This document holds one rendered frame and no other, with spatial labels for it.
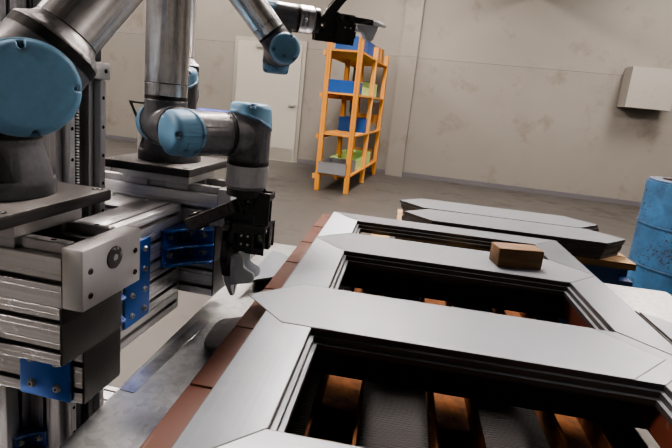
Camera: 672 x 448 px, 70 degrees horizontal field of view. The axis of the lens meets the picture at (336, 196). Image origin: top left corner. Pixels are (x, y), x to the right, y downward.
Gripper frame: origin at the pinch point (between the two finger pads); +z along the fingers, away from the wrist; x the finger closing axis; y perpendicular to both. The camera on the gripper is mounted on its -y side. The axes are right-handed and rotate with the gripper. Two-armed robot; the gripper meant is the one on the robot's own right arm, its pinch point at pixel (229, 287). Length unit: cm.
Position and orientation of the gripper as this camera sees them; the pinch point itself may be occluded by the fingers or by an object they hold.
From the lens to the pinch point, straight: 96.9
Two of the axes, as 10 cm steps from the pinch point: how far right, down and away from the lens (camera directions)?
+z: -1.0, 9.8, 2.0
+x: 1.4, -1.8, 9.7
